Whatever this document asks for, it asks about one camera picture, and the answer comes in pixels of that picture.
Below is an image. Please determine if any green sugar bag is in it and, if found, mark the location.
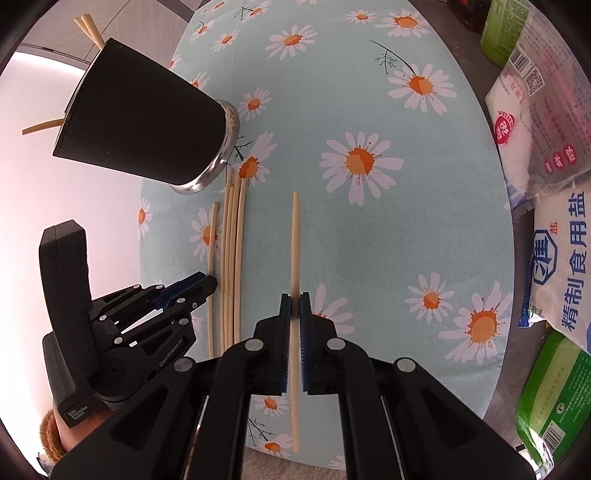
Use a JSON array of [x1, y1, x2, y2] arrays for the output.
[[516, 330, 591, 480]]

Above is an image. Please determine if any person's left forearm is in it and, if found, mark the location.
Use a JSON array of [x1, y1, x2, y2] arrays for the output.
[[38, 404, 114, 467]]

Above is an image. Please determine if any pink and clear sugar bag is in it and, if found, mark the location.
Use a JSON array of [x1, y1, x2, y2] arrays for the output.
[[485, 7, 591, 208]]

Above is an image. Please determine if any green packet top right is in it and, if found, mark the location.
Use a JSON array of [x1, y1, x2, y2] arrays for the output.
[[480, 0, 525, 65]]

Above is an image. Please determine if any blue and white salt bag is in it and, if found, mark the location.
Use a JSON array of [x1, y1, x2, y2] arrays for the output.
[[519, 180, 591, 356]]

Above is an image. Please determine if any daisy print tablecloth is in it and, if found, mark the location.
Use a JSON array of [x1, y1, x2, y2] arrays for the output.
[[136, 0, 515, 472]]

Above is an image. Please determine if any group of wooden chopsticks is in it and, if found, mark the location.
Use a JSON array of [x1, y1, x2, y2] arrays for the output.
[[219, 167, 247, 354]]

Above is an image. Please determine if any black cylindrical utensil holder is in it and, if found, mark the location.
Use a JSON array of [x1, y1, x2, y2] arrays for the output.
[[52, 38, 240, 197]]

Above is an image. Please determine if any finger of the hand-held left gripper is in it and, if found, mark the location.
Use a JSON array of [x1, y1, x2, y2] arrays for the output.
[[104, 276, 218, 348], [90, 272, 207, 324]]

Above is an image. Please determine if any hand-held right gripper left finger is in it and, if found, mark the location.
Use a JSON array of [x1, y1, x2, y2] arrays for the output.
[[50, 294, 293, 480]]

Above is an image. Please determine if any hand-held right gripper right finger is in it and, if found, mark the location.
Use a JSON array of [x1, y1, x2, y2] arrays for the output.
[[299, 292, 539, 480]]

